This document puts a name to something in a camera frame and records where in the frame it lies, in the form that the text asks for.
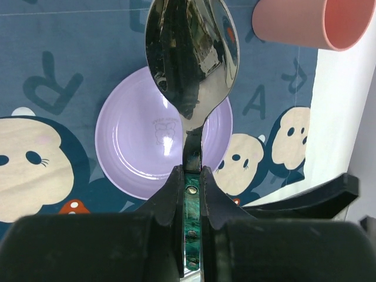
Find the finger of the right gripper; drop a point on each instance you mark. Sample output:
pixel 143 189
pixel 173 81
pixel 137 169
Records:
pixel 324 201

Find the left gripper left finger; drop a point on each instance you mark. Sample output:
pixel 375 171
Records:
pixel 144 245

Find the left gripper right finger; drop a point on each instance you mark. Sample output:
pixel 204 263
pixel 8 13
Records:
pixel 237 246

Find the purple plastic plate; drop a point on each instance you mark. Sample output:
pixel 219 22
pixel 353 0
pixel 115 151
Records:
pixel 138 136

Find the pink plastic cup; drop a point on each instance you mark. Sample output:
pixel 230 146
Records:
pixel 331 25

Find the spoon with green handle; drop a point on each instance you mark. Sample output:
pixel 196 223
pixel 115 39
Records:
pixel 193 57

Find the blue cartoon placemat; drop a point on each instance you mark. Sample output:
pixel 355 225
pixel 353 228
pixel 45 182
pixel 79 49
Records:
pixel 61 59

